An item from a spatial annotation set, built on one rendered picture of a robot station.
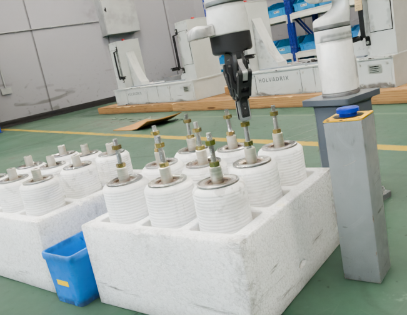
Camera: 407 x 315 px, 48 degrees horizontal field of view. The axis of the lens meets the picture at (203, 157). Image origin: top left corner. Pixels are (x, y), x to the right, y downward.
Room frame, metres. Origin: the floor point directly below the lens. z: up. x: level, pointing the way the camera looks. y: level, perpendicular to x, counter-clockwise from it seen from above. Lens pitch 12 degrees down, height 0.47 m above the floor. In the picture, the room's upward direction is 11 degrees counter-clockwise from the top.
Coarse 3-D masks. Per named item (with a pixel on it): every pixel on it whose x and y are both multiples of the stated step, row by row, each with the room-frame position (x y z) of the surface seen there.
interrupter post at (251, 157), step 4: (244, 148) 0.87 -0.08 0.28; (252, 148) 0.86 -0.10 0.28; (244, 152) 0.87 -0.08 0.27; (248, 152) 0.86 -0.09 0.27; (252, 152) 0.86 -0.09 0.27; (248, 156) 0.86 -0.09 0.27; (252, 156) 0.86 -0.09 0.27; (256, 156) 0.86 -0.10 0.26; (248, 160) 0.86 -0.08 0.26; (252, 160) 0.86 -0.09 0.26; (256, 160) 0.86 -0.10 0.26
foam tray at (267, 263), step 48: (288, 192) 0.86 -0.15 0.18; (96, 240) 0.89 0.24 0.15; (144, 240) 0.80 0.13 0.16; (192, 240) 0.73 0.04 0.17; (240, 240) 0.68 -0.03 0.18; (288, 240) 0.79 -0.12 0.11; (336, 240) 0.95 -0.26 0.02; (144, 288) 0.82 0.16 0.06; (192, 288) 0.74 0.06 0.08; (240, 288) 0.68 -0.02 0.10; (288, 288) 0.76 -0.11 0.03
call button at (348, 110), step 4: (340, 108) 0.82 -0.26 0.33; (344, 108) 0.81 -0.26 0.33; (348, 108) 0.80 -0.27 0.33; (352, 108) 0.80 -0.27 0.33; (356, 108) 0.80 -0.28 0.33; (336, 112) 0.82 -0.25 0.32; (340, 112) 0.81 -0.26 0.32; (344, 112) 0.80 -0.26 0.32; (348, 112) 0.80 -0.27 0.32; (352, 112) 0.80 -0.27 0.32; (356, 112) 0.81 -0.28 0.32; (340, 116) 0.82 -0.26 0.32; (344, 116) 0.81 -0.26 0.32; (348, 116) 0.80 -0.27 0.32
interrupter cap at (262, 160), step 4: (260, 156) 0.89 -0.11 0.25; (264, 156) 0.88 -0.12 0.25; (268, 156) 0.87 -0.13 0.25; (240, 160) 0.89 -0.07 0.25; (244, 160) 0.89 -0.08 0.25; (260, 160) 0.87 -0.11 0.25; (264, 160) 0.85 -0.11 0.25; (268, 160) 0.85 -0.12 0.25; (236, 164) 0.87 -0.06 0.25; (240, 164) 0.86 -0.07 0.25; (244, 164) 0.86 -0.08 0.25; (248, 164) 0.84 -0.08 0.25; (252, 164) 0.84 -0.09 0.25; (256, 164) 0.83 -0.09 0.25; (260, 164) 0.83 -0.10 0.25; (240, 168) 0.84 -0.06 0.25; (244, 168) 0.83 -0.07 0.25
